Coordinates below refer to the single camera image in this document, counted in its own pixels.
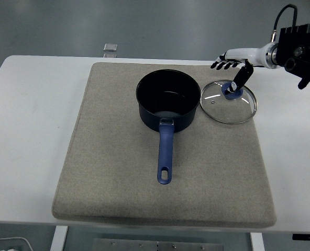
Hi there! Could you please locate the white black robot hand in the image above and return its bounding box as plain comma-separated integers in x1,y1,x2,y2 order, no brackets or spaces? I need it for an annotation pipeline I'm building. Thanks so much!
210,43,270,94

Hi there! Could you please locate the glass pot lid blue knob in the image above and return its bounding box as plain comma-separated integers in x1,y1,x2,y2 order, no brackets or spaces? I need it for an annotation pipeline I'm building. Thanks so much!
200,79,258,125

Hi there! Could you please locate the beige fabric mat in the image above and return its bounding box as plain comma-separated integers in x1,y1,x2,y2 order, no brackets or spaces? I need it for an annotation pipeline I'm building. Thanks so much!
51,62,278,229

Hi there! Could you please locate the white table leg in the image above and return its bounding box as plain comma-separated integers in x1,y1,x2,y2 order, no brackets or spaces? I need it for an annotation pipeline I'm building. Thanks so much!
50,225,69,251
250,232,265,251

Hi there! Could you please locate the grey metal plate with screws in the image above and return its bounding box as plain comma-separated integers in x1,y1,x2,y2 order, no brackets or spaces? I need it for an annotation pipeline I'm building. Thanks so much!
93,237,224,251

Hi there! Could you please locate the white rounded tray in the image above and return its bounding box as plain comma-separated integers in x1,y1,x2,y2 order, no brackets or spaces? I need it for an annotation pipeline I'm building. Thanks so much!
0,236,33,251

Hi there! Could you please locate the dark pot with blue handle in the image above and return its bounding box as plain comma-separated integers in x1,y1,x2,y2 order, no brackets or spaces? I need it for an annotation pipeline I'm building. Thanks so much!
136,69,201,186

